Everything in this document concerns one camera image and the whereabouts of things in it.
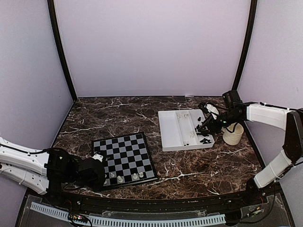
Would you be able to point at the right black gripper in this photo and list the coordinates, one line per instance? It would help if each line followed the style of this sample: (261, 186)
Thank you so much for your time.
(208, 123)

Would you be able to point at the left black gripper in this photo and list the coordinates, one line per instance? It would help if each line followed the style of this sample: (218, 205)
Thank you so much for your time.
(97, 185)

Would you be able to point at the white plastic compartment tray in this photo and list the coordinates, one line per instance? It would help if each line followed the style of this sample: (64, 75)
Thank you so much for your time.
(178, 129)

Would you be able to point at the black grey chessboard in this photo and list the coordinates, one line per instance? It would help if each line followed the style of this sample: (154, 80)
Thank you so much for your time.
(126, 155)

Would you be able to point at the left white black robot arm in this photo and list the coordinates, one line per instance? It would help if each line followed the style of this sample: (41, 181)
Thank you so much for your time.
(45, 170)

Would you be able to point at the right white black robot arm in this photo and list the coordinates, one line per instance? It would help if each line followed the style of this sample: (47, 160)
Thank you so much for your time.
(236, 111)

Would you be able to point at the pile of black chess pieces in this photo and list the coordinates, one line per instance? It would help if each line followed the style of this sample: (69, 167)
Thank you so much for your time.
(201, 139)

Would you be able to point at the pile of white chess pieces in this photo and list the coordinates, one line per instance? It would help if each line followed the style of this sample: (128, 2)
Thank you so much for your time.
(186, 129)

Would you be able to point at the cream ribbed mug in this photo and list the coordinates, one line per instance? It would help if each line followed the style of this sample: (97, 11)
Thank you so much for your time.
(232, 134)

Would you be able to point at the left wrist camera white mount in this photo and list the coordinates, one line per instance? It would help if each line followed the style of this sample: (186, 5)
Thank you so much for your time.
(100, 157)

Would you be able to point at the black front rail base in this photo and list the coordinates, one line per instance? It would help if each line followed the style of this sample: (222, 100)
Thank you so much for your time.
(269, 209)

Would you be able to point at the right black frame post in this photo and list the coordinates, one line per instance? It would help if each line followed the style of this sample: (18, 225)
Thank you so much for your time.
(246, 44)

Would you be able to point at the black frame post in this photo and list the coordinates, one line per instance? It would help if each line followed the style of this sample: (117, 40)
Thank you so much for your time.
(59, 47)
(246, 44)

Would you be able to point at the left black frame post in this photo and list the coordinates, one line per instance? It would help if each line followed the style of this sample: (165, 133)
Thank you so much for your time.
(59, 47)

